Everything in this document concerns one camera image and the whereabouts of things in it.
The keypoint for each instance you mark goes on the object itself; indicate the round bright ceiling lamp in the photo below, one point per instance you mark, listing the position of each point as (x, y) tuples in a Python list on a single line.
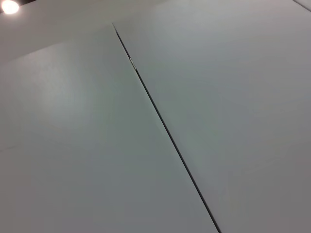
[(9, 5)]

